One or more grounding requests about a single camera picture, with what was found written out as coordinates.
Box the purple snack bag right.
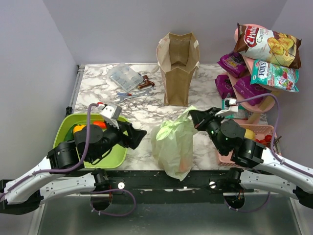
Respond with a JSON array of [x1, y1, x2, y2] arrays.
[[233, 76, 268, 99]]

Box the clear plastic organizer box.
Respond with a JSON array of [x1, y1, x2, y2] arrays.
[[107, 63, 143, 92]]

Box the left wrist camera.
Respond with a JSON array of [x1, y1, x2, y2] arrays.
[[98, 103, 122, 129]]

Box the purple snack bag left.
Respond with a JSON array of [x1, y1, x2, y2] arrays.
[[215, 74, 235, 99]]

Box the blue handled screwdriver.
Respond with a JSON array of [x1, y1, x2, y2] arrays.
[[117, 92, 132, 96]]

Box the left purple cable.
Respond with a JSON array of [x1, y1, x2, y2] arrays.
[[0, 102, 137, 216]]

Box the teal Fox's candy bag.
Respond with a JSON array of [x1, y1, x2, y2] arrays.
[[250, 60, 299, 93]]

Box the teal white snack packet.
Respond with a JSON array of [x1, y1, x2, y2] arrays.
[[225, 104, 252, 120]]

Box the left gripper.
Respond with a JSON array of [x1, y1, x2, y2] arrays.
[[89, 118, 147, 163]]

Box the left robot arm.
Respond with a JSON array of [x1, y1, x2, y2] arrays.
[[0, 121, 147, 215]]

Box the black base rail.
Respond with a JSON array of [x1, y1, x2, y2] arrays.
[[45, 168, 287, 210]]

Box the silver wrench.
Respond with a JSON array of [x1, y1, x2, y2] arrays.
[[115, 88, 154, 103]]

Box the light green plastic grocery bag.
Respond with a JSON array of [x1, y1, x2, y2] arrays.
[[151, 106, 197, 181]]

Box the brown cassava chips bag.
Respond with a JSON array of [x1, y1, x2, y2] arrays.
[[233, 24, 301, 69]]

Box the purple snack bag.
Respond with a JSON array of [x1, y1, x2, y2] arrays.
[[233, 76, 268, 99], [215, 74, 235, 99], [217, 51, 248, 78]]

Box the red toy cherries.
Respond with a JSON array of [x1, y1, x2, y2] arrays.
[[255, 135, 272, 148]]

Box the brown paper bag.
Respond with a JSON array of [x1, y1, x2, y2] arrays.
[[153, 32, 200, 106]]

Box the brown toy faucet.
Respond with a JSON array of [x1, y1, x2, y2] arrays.
[[137, 75, 155, 90]]

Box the purple snack bag top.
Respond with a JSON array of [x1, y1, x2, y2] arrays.
[[217, 51, 248, 78]]

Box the green toy cucumber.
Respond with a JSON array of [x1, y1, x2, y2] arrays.
[[64, 124, 76, 141]]

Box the pink plastic basket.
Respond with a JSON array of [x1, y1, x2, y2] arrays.
[[217, 123, 274, 167]]

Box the lime green tray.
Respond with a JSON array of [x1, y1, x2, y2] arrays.
[[52, 113, 128, 169]]

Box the yellow toy pear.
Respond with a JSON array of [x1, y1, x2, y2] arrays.
[[244, 129, 256, 140]]

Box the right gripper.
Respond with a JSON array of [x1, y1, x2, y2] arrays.
[[190, 106, 226, 154]]

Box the yellow toy bell pepper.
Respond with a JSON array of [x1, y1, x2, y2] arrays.
[[73, 125, 86, 135]]

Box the red toy carrot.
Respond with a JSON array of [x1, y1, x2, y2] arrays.
[[92, 121, 107, 130]]

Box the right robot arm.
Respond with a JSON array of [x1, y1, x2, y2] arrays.
[[189, 107, 313, 208]]

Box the pink tiered shelf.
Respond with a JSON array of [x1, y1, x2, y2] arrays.
[[226, 23, 282, 124]]

